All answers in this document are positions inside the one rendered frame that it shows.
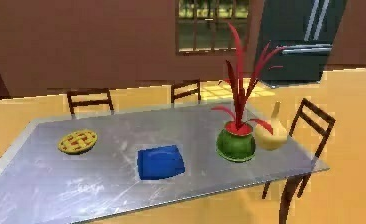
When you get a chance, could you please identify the silver fridge handle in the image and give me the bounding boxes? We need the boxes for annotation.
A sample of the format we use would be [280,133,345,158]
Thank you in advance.
[313,0,331,42]
[280,44,334,55]
[303,0,321,42]

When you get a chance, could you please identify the brown framed window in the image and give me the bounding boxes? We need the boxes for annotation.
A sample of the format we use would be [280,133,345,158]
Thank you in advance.
[174,0,253,56]

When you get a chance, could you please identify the yellow round jug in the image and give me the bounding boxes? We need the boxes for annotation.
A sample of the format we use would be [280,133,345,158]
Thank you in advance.
[254,101,289,152]

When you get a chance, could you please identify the yellow lattice pie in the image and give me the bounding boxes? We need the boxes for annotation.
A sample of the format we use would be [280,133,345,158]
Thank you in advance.
[57,129,99,156]

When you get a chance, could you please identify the dark grey fridge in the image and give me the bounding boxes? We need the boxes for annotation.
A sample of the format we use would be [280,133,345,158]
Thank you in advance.
[255,0,348,88]

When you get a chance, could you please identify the red plant in green pot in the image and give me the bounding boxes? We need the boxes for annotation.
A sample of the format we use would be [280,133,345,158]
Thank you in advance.
[210,22,287,164]

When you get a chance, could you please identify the dark brown wooden chair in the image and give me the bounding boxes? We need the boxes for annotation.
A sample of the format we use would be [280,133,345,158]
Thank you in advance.
[66,87,115,116]
[170,79,202,104]
[261,97,337,200]

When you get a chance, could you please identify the blue square box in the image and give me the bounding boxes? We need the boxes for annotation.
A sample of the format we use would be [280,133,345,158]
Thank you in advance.
[136,144,186,181]

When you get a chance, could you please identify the grey metal dining table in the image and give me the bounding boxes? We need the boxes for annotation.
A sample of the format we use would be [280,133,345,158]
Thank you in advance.
[0,101,331,224]

